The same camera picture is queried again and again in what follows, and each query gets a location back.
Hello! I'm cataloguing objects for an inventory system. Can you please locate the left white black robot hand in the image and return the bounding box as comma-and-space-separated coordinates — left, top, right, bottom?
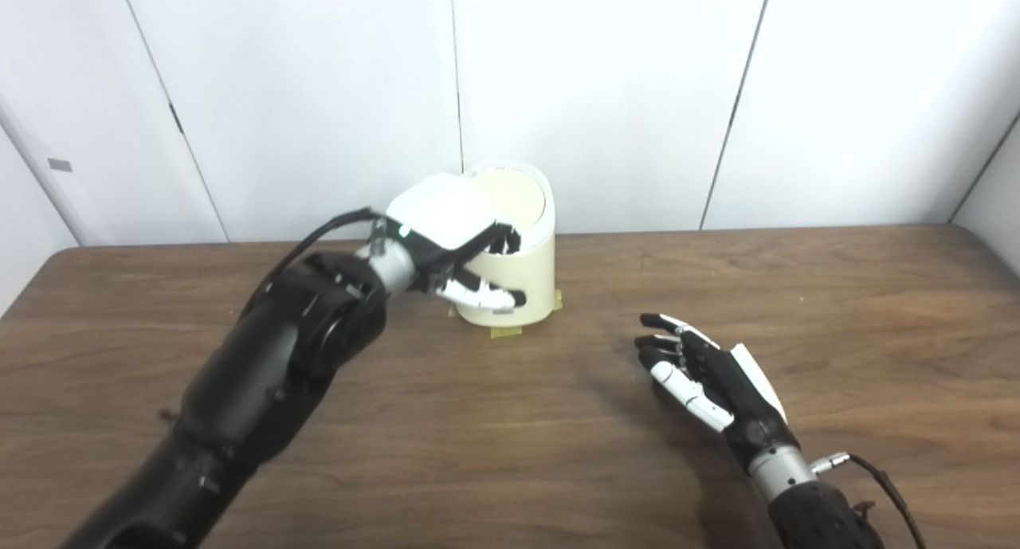
371, 175, 527, 311

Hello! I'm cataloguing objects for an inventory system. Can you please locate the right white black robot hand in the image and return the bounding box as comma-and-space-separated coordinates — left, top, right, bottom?
634, 313, 800, 476

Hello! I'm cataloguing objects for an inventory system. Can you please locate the round cream bin lid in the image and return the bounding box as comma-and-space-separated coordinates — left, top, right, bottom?
470, 169, 547, 231

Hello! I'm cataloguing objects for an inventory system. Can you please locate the cream-colored bin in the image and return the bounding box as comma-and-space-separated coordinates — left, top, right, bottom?
450, 160, 556, 327

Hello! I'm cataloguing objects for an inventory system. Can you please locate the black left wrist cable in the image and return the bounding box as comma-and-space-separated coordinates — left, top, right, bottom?
239, 208, 391, 319

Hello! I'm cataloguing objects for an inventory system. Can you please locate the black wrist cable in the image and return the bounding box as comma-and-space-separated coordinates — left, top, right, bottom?
239, 208, 391, 319
811, 452, 929, 549

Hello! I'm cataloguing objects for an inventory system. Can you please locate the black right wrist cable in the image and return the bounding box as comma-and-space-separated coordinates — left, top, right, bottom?
811, 452, 929, 549

